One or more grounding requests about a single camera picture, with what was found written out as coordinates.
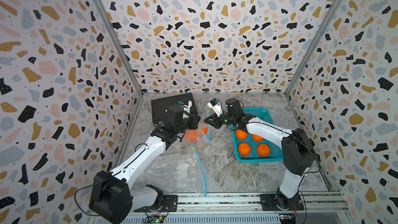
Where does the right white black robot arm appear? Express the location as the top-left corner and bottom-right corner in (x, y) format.
(204, 98), (317, 201)

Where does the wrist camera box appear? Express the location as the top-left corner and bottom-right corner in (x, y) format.
(207, 98), (223, 117)
(178, 99), (192, 113)

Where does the black ribbed metal briefcase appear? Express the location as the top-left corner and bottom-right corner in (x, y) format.
(151, 93), (198, 127)

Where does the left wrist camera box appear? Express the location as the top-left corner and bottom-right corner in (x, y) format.
(178, 99), (192, 113)

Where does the clear zip-top plastic bag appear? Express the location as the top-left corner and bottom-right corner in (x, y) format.
(146, 142), (208, 197)

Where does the aluminium front rail frame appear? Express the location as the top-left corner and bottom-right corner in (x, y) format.
(121, 191), (354, 224)

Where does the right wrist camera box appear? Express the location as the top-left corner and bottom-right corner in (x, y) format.
(207, 98), (223, 117)

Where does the teal plastic mesh basket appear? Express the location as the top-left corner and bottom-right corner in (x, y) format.
(231, 107), (283, 163)

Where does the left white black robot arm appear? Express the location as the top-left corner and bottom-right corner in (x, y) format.
(89, 105), (201, 224)

